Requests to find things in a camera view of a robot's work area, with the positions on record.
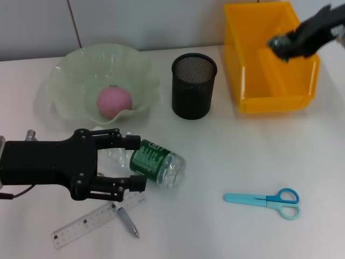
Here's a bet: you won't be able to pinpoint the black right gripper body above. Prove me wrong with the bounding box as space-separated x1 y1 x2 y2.
299 1 345 54

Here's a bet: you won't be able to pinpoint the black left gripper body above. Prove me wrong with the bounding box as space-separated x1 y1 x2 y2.
0 129 99 201

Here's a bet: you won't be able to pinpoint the green plastic wrapper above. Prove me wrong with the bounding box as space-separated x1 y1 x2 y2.
267 33 293 64

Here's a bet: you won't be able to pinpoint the clear green-label water bottle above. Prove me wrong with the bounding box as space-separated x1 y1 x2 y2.
93 125 187 189

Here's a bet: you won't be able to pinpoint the grey clear ballpoint pen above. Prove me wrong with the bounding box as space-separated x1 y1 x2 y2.
110 201 141 238

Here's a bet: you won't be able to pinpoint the clear plastic ruler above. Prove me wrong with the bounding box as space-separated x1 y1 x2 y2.
51 190 148 249

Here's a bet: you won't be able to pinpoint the green glass fruit bowl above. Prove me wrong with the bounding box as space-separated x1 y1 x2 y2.
36 43 162 125

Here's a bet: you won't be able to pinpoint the black mesh pen holder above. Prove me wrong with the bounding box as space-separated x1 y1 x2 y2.
171 52 218 120

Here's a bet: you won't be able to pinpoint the blue scissors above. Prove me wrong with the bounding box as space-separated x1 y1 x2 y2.
224 188 302 221

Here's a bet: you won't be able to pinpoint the yellow plastic bin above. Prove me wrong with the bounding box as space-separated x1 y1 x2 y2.
223 1 321 114

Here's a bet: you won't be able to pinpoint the black cable with silver plug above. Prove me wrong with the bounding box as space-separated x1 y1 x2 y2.
0 185 36 200

